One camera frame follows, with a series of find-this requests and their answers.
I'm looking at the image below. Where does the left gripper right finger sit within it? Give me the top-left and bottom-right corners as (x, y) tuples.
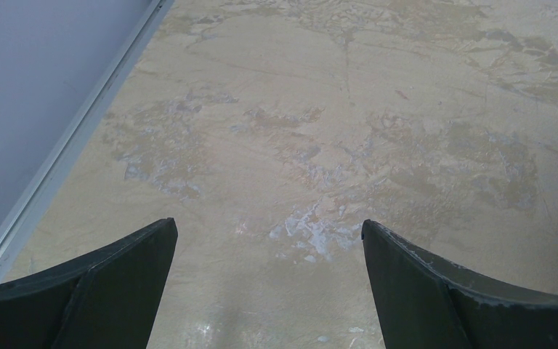
(361, 220), (558, 348)

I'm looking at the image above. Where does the aluminium frame rail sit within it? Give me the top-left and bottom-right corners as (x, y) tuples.
(0, 1), (171, 282)

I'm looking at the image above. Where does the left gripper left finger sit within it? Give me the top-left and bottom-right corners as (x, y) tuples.
(0, 218), (178, 348)

